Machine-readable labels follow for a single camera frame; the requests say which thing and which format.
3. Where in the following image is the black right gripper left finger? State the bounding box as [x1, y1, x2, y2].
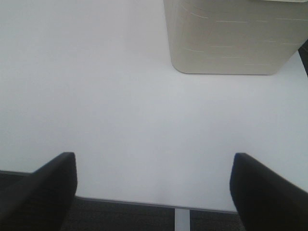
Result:
[0, 152, 77, 231]

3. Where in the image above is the beige plastic storage basket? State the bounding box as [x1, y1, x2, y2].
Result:
[164, 0, 308, 75]

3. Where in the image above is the white table leg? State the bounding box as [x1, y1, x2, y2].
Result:
[174, 208, 190, 231]

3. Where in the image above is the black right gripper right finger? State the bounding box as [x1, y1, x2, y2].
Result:
[230, 153, 308, 231]

